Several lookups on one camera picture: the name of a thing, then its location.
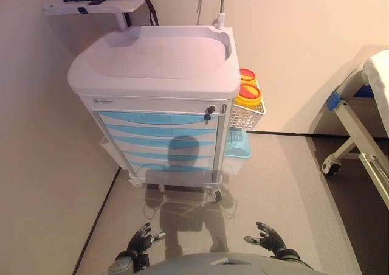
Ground right robot hand black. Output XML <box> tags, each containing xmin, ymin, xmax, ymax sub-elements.
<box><xmin>244</xmin><ymin>221</ymin><xmax>288</xmax><ymax>256</ymax></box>

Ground left robot hand black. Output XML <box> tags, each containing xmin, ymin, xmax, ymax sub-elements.
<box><xmin>127</xmin><ymin>222</ymin><xmax>167</xmax><ymax>257</ymax></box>

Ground blue front cart drawer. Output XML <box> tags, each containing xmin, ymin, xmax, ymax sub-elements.
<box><xmin>117</xmin><ymin>148</ymin><xmax>215</xmax><ymax>162</ymax></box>
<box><xmin>109</xmin><ymin>134</ymin><xmax>217</xmax><ymax>150</ymax></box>
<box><xmin>105</xmin><ymin>124</ymin><xmax>218</xmax><ymax>138</ymax></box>
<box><xmin>98</xmin><ymin>111</ymin><xmax>220</xmax><ymax>126</ymax></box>
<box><xmin>123</xmin><ymin>160</ymin><xmax>213</xmax><ymax>173</ymax></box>

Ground grey robot body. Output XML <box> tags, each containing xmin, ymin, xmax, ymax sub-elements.
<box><xmin>142</xmin><ymin>252</ymin><xmax>329</xmax><ymax>275</ymax></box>

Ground clear plastic side bin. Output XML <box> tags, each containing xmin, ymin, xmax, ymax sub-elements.
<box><xmin>223</xmin><ymin>156</ymin><xmax>246</xmax><ymax>176</ymax></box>

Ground light blue waste bin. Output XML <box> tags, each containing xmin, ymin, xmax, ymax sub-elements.
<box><xmin>224</xmin><ymin>128</ymin><xmax>253</xmax><ymax>159</ymax></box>

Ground black keys in lock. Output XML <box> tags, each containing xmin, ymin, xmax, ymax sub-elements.
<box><xmin>204</xmin><ymin>105</ymin><xmax>217</xmax><ymax>125</ymax></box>

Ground yellow sharps container red lid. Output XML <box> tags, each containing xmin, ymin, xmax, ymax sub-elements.
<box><xmin>239</xmin><ymin>68</ymin><xmax>260</xmax><ymax>86</ymax></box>
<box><xmin>235</xmin><ymin>83</ymin><xmax>263</xmax><ymax>107</ymax></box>

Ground white medical cart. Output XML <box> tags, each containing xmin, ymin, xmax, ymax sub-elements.
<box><xmin>67</xmin><ymin>25</ymin><xmax>241</xmax><ymax>197</ymax></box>

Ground metal IV pole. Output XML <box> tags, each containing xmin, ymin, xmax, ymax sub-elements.
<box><xmin>215</xmin><ymin>0</ymin><xmax>228</xmax><ymax>30</ymax></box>

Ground white wire side basket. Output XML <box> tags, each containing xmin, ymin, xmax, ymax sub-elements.
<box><xmin>228</xmin><ymin>97</ymin><xmax>267</xmax><ymax>133</ymax></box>

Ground hospital bed white frame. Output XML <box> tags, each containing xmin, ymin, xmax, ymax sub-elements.
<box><xmin>309</xmin><ymin>45</ymin><xmax>389</xmax><ymax>209</ymax></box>

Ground black hanging strap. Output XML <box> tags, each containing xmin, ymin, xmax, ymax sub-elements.
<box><xmin>145</xmin><ymin>0</ymin><xmax>160</xmax><ymax>26</ymax></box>

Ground white shelf on post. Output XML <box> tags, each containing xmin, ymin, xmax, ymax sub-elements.
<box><xmin>42</xmin><ymin>0</ymin><xmax>151</xmax><ymax>31</ymax></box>

